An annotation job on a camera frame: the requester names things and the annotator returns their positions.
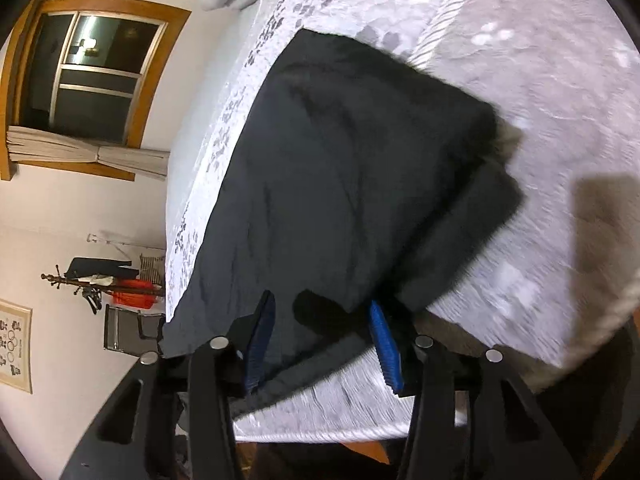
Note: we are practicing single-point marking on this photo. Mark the orange hanging garment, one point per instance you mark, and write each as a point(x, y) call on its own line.
point(135, 296)

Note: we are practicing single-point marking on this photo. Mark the beige curtain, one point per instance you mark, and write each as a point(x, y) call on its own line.
point(125, 157)

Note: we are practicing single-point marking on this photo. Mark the wooden coat rack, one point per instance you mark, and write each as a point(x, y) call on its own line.
point(75, 285)

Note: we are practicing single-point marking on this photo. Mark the white metal stand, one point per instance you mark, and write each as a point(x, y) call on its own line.
point(125, 242)

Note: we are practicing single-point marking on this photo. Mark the wooden framed window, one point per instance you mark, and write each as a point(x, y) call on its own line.
point(95, 70)

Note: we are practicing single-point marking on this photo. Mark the black metal chair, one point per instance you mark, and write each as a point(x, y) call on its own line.
point(122, 327)

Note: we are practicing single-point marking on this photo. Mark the wall poster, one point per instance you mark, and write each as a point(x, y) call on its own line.
point(14, 347)

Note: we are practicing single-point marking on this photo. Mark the woven basket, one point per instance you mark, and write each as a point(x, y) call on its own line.
point(151, 267)

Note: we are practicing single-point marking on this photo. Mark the grey bed sheet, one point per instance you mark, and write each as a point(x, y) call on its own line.
point(215, 110)

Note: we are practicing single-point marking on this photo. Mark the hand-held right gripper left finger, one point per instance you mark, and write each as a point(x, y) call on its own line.
point(260, 340)

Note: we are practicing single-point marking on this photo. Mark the black hanging garment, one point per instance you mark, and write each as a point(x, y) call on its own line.
point(95, 266)

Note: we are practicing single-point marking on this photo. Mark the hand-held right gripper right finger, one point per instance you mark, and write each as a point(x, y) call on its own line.
point(385, 345)

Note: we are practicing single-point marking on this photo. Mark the black jacket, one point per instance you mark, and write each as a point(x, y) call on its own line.
point(325, 185)

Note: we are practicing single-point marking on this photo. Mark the white floral bedspread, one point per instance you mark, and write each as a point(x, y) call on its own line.
point(525, 85)

